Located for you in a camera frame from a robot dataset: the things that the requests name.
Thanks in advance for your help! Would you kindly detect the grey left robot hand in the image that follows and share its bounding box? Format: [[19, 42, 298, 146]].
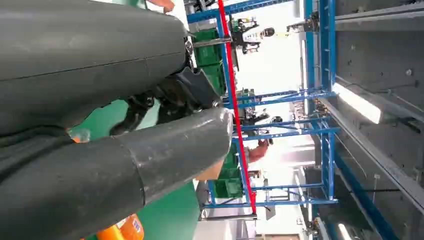
[[0, 0, 234, 240]]

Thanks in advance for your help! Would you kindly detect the orange drink bottle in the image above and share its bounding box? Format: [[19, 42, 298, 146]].
[[67, 128, 91, 144], [95, 213, 145, 240]]

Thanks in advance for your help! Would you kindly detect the person's hand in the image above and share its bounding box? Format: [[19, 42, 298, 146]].
[[146, 0, 176, 13]]

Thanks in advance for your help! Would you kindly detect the green plastic crate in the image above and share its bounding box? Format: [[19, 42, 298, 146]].
[[193, 29, 227, 97], [213, 144, 245, 200]]

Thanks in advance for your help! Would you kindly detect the red pole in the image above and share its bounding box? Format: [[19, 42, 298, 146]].
[[216, 0, 258, 215]]

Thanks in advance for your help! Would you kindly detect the brown cardboard box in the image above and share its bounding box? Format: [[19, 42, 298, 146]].
[[194, 159, 225, 182]]

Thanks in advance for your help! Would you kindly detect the green table mat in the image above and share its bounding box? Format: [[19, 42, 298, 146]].
[[70, 98, 202, 240]]

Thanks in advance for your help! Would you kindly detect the person in background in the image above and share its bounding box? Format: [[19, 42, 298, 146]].
[[247, 138, 274, 164]]

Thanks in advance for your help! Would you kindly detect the ceiling light panel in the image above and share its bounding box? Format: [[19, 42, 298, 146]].
[[332, 82, 384, 125]]

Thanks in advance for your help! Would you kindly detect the blue steel beam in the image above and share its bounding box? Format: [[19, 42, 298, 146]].
[[334, 153, 400, 240]]

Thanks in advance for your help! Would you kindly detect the blue steel rack frame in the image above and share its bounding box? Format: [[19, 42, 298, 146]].
[[186, 0, 340, 210]]

